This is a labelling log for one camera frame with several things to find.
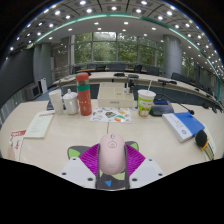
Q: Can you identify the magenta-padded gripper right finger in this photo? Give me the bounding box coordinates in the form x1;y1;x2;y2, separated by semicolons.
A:
123;143;167;190

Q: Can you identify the blue and white book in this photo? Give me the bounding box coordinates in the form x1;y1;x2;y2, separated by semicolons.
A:
162;111;206;144

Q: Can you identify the green-printed paper cup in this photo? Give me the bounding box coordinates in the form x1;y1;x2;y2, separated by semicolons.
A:
137;79;157;118

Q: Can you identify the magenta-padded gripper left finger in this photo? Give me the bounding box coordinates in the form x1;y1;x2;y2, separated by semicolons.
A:
58;143;101;190

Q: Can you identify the handheld microphone black foam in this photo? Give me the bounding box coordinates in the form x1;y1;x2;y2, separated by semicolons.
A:
194;129;216;161

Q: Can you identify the black cat-face mouse pad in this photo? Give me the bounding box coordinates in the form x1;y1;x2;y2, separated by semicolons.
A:
67;141;140;191

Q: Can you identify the pink computer mouse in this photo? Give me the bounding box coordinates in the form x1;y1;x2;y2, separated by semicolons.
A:
97;133;128;176

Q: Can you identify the colourful sticker sheet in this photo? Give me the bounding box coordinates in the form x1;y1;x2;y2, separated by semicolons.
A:
89;106;133;124

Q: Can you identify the black conference microphone unit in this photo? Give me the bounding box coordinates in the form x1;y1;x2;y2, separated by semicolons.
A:
149;93;195;117

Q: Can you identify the group of ceiling lights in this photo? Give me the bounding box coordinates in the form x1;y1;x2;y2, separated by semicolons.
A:
8;0;224;76

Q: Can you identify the white cardboard box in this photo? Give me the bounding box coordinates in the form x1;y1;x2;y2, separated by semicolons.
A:
97;82;135;109

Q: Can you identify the white paper leaflet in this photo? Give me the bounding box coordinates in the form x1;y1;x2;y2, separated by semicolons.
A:
23;110;56;139

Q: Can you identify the curved conference desk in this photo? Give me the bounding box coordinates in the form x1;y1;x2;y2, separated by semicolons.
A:
53;71;224;112

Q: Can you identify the white printed paper sheet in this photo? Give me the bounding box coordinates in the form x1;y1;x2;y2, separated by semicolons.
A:
203;126;218;158

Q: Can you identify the white lidded mug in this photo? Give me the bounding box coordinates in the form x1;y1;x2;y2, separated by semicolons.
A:
62;88;80;116

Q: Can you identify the row of dark office chairs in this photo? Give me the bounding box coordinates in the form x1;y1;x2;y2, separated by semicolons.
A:
71;63;222;101

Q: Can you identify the red drink bottle green band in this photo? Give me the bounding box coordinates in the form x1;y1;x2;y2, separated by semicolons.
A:
75;72;93;117

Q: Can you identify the white standing board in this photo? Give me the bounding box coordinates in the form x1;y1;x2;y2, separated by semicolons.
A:
39;78;49;95

